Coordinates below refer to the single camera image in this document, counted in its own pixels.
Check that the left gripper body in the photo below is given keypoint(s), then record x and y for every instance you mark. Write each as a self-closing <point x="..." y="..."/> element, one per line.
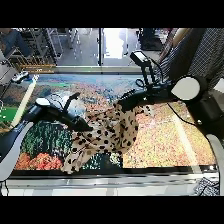
<point x="78" y="124"/>

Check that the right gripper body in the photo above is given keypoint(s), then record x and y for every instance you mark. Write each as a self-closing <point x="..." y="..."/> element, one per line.
<point x="132" y="99"/>

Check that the cream black-dotted garment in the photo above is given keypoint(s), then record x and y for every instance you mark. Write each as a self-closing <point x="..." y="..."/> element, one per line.
<point x="110" y="131"/>

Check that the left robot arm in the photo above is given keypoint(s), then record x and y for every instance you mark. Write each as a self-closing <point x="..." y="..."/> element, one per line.
<point x="15" y="146"/>

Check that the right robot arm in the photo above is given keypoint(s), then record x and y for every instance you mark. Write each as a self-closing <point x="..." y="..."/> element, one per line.
<point x="186" y="88"/>

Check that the dark checked garment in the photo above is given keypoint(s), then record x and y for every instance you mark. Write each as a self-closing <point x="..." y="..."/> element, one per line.
<point x="206" y="50"/>
<point x="207" y="188"/>

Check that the person's legs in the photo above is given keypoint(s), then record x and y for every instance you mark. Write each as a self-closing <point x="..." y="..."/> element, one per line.
<point x="15" y="40"/>

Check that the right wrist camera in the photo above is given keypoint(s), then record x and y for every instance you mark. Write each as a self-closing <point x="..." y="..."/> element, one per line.
<point x="140" y="57"/>

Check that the silver frame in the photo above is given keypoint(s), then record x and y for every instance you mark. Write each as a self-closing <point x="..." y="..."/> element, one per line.
<point x="100" y="182"/>

